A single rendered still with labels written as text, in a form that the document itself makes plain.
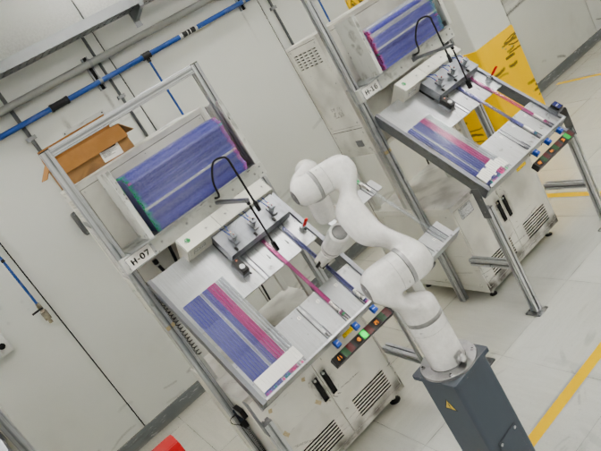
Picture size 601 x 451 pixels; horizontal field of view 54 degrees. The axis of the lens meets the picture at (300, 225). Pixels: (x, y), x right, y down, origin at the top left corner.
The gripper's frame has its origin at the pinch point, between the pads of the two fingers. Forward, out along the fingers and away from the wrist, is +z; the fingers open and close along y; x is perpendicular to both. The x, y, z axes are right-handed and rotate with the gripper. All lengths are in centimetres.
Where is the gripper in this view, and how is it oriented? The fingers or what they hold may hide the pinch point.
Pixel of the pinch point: (324, 263)
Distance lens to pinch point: 254.6
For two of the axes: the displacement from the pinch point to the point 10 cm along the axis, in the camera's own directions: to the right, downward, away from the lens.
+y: -7.1, 5.7, -4.1
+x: 6.9, 6.9, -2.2
